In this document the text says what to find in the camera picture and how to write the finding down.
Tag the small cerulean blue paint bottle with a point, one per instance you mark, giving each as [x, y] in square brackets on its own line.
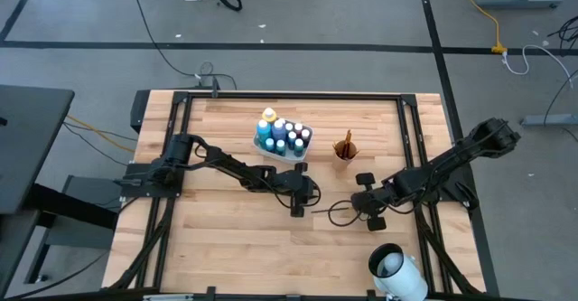
[289, 127]

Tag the large teal paint bottle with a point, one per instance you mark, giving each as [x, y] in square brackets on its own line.
[263, 130]

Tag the long brown gold-ferrule paintbrush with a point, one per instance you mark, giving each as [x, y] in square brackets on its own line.
[329, 210]

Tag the white mug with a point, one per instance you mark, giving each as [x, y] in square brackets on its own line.
[406, 278]

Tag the small royal blue paint bottle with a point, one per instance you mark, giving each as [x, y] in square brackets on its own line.
[292, 137]

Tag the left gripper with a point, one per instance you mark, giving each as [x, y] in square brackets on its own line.
[302, 188]

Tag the black gold-ferrule paintbrush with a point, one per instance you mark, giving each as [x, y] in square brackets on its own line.
[347, 137]

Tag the small turquoise paint bottle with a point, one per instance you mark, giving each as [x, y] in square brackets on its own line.
[270, 144]

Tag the large periwinkle paint bottle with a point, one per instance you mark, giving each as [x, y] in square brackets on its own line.
[278, 131]

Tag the white plastic bin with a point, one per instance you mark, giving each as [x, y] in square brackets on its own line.
[284, 158]

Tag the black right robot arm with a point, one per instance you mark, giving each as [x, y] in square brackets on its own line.
[451, 161]

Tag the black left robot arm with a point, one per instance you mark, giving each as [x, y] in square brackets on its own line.
[226, 165]

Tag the large yellow paint bottle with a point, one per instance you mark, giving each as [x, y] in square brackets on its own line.
[269, 115]

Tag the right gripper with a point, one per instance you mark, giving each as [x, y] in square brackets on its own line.
[370, 199]

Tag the peach plastic cup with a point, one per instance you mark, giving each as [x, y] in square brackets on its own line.
[339, 163]

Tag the black desk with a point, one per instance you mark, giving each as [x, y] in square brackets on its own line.
[31, 147]

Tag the small sea green paint bottle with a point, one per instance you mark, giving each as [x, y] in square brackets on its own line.
[280, 146]

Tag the small black paint bottle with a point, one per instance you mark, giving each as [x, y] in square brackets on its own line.
[305, 134]

